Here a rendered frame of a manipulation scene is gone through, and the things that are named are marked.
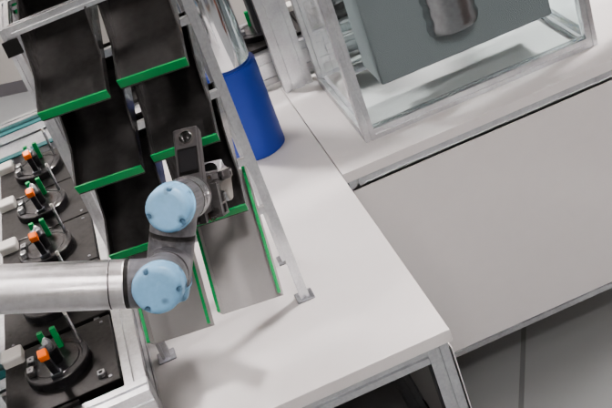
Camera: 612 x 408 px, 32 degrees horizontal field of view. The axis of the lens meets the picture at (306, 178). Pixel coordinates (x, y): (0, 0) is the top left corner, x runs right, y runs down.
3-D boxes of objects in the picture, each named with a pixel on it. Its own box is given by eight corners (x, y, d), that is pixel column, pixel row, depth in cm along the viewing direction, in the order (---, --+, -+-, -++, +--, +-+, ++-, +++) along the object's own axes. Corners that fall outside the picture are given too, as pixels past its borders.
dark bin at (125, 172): (146, 173, 196) (130, 150, 190) (79, 195, 197) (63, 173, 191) (127, 64, 213) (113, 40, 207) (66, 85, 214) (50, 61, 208)
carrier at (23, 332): (111, 317, 233) (88, 272, 227) (8, 361, 231) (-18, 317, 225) (101, 263, 254) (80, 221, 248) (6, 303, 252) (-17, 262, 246)
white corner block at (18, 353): (29, 369, 226) (21, 354, 224) (9, 377, 226) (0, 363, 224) (28, 356, 231) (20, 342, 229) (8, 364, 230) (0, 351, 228)
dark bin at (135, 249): (177, 241, 204) (164, 221, 198) (113, 262, 205) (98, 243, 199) (157, 131, 221) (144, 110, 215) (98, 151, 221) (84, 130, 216)
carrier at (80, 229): (101, 262, 255) (79, 220, 249) (6, 302, 253) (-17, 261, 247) (92, 218, 276) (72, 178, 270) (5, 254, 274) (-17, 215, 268)
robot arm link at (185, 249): (136, 307, 166) (142, 238, 165) (145, 290, 177) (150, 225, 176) (187, 311, 167) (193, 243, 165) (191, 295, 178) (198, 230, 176)
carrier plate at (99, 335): (125, 384, 211) (120, 377, 210) (11, 434, 209) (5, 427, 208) (112, 320, 232) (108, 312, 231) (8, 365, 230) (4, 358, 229)
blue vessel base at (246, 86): (290, 147, 294) (259, 62, 281) (239, 169, 292) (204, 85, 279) (278, 126, 307) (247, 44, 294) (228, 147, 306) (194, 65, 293)
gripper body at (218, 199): (191, 219, 194) (175, 229, 182) (180, 173, 193) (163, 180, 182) (231, 211, 193) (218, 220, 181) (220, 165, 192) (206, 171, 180)
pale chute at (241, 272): (284, 294, 214) (280, 291, 209) (222, 314, 214) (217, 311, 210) (246, 167, 221) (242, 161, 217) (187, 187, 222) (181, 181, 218)
